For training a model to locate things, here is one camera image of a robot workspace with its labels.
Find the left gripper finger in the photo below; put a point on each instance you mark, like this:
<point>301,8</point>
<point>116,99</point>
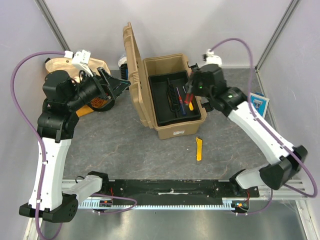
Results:
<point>117,86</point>
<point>103,74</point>

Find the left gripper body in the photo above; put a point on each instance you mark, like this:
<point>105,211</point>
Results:
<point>91,88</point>

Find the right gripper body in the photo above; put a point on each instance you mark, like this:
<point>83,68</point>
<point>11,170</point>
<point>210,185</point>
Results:
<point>193,83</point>

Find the red black utility knife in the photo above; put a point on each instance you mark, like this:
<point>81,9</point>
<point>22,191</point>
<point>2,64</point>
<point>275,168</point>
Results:
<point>188,98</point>

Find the tan plastic toolbox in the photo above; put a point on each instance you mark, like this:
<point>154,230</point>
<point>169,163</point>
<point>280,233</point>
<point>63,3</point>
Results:
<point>138,72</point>

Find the yellow handle screwdriver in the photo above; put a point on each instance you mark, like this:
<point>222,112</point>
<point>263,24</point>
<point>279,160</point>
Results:
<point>190,105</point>

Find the black toolbox tray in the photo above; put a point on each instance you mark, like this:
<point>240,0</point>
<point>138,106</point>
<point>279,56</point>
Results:
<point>165,98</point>

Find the red blue screwdriver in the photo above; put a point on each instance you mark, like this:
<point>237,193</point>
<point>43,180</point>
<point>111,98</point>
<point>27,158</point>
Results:
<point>182,105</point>

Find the yellow utility knife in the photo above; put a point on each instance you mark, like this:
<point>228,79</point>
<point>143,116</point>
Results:
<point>199,147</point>

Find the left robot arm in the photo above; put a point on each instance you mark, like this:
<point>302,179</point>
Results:
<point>55,129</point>

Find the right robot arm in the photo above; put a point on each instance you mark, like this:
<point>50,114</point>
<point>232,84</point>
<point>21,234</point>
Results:
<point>282,156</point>

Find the yellow canvas tote bag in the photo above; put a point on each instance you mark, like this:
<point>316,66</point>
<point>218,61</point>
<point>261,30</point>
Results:
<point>63,63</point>

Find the blue razor package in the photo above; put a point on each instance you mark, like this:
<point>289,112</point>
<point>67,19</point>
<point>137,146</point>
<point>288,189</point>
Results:
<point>260,103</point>

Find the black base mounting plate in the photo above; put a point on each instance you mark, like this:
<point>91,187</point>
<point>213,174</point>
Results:
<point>176,191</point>

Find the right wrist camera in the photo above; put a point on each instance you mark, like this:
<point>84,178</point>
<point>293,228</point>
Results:
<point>210,58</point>

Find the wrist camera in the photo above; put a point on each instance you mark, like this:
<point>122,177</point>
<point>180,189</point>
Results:
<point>80,60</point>
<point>210,58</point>

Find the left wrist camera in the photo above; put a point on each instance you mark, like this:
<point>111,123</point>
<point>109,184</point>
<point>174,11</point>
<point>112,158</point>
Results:
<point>80,60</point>

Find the slotted cable duct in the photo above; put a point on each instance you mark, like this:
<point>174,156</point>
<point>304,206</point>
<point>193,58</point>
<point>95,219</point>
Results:
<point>106,204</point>

